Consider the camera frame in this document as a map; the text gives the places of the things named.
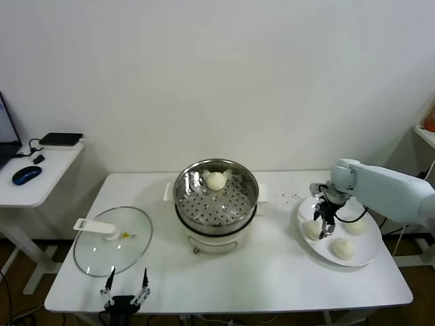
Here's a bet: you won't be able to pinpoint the stainless steel steamer basket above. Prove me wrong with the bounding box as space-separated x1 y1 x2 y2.
164 158 269 236

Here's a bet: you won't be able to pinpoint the thin black desk cable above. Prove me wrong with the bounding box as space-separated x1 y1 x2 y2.
15 137 46 160

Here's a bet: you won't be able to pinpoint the dark crumb specks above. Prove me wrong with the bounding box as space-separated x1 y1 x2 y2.
273 192 302 204

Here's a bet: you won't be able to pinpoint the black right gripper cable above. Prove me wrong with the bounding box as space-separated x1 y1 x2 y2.
336 206 370 223

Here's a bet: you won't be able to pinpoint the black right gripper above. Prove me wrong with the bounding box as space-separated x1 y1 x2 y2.
313 192 351 240

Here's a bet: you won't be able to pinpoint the white round plate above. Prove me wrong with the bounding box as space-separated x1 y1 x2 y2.
296 194 382 268

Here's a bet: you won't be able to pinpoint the black flat box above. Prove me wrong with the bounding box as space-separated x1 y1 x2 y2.
38 132 85 151

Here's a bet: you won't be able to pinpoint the cream electric cooker pot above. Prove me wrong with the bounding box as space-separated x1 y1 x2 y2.
175 203 265 256

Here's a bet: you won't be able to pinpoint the orange packaged item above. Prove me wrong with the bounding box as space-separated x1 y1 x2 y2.
422 103 435 132

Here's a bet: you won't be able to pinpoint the white side desk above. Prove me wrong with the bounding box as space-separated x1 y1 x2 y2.
0 144 86 296

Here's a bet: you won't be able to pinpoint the white shelf desk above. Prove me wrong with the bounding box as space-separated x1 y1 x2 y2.
394 124 435 269

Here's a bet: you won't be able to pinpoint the black laptop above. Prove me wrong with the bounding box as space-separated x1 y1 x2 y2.
0 90 23 170

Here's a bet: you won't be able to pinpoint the black cable with adapter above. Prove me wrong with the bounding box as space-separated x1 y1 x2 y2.
378 169 429 236

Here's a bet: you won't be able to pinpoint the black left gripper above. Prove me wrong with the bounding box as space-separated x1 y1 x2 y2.
99 267 152 312

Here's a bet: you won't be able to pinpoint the white hanging cable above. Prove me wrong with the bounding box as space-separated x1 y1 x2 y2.
394 223 408 257

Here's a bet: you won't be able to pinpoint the blue and black mouse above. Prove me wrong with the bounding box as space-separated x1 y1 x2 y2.
12 165 44 186

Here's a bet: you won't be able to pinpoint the white steamed baozi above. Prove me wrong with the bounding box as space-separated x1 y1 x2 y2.
341 217 366 236
330 237 356 261
206 171 226 192
303 220 323 241

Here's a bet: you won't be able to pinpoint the glass lid with white handle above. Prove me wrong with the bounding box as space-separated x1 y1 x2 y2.
73 206 154 278

